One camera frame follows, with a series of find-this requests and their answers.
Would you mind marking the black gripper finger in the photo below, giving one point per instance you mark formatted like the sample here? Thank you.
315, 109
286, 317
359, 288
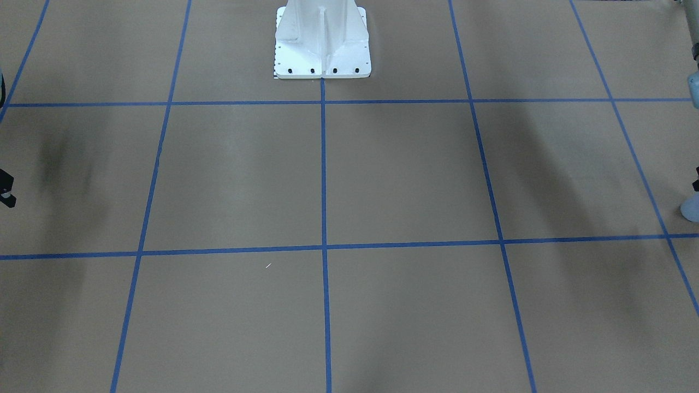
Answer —
7, 182
695, 184

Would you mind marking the blue cup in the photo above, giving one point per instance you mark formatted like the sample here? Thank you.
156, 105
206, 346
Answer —
689, 208

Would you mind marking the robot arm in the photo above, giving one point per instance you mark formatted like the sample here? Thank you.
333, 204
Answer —
4, 94

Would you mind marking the brown paper table cover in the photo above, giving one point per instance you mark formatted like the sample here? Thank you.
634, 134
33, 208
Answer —
495, 209

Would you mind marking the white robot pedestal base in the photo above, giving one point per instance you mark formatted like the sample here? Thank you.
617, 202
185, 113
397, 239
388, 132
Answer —
321, 39

